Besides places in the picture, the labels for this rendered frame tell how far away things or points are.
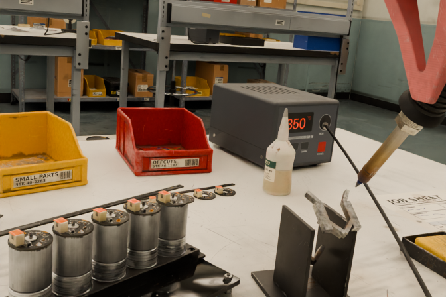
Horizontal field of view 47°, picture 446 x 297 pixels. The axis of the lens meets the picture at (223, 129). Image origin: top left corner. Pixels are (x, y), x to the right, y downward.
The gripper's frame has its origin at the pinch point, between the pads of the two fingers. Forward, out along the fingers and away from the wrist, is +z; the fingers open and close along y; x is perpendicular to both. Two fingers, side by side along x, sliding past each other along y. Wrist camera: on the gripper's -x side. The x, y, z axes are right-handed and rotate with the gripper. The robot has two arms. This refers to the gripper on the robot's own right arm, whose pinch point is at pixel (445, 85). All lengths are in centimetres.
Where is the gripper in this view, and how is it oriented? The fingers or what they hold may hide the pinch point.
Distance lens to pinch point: 27.6
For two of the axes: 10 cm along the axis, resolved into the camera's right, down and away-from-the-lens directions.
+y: -9.4, 0.0, -3.4
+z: -0.8, 9.7, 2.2
